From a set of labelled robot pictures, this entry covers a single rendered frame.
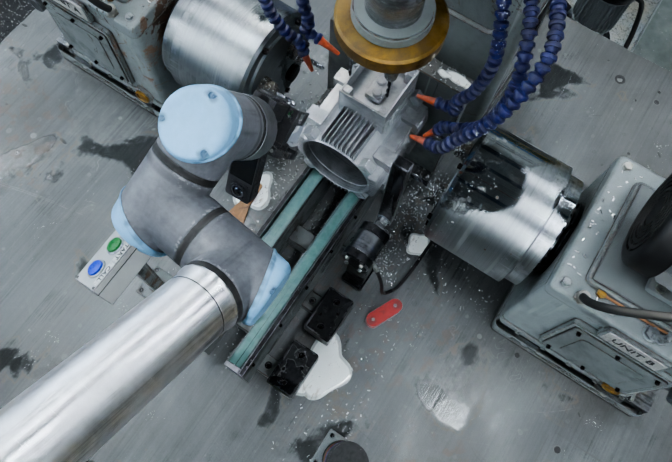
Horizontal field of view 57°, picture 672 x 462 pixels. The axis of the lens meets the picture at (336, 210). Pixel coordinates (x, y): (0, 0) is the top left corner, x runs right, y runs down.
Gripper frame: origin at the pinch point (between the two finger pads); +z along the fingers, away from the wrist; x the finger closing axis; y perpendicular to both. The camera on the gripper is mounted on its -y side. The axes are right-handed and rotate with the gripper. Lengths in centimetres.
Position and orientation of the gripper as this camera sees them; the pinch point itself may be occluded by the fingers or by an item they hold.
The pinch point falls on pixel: (287, 143)
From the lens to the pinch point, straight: 107.7
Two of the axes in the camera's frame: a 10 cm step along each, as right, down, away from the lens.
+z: 2.5, -0.9, 9.7
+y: 4.9, -8.5, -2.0
